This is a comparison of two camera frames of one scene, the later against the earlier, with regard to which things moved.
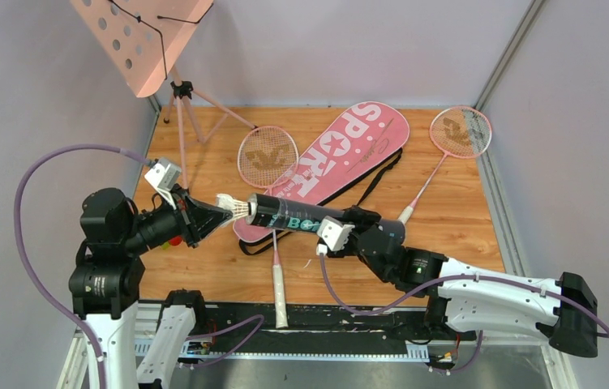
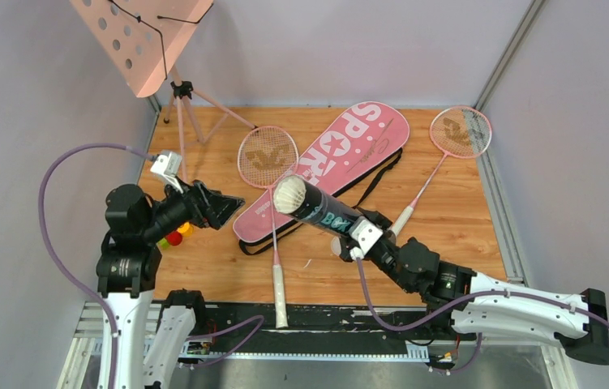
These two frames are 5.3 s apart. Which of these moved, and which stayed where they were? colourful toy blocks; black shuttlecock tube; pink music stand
Moved: black shuttlecock tube
Stayed: pink music stand; colourful toy blocks
